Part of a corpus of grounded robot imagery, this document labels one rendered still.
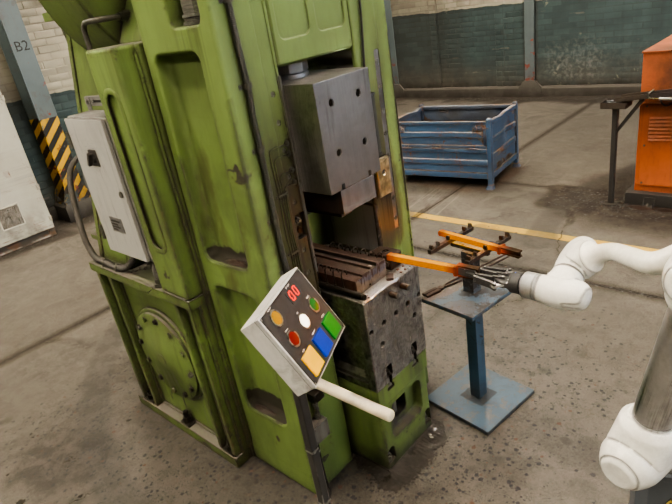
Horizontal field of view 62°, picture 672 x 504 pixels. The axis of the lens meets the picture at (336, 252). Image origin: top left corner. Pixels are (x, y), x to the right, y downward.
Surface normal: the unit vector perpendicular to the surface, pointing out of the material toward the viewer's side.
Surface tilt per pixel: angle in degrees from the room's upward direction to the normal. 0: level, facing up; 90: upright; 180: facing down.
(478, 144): 89
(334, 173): 90
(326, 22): 90
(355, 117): 90
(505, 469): 0
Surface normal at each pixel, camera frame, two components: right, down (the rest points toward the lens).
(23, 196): 0.74, 0.17
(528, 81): -0.66, 0.41
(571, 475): -0.15, -0.90
